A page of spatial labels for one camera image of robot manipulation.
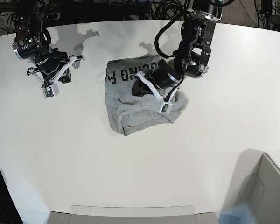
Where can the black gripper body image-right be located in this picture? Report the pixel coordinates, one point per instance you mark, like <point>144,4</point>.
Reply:
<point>166,78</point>

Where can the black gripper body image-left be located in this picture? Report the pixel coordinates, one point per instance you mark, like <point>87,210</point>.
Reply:
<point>49,68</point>

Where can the grey T-shirt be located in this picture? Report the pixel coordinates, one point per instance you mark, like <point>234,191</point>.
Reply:
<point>127,113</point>

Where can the grey box right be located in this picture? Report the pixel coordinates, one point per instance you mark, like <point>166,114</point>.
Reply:
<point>261,191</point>

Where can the grey chair backrest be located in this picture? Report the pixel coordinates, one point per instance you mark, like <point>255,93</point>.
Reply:
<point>116,215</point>

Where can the blue translucent object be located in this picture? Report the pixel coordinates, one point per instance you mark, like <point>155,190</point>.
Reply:
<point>240,214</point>

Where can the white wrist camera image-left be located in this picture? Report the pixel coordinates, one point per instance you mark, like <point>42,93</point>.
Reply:
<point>50,91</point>

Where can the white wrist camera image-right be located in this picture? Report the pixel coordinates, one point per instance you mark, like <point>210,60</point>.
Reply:
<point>163,107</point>

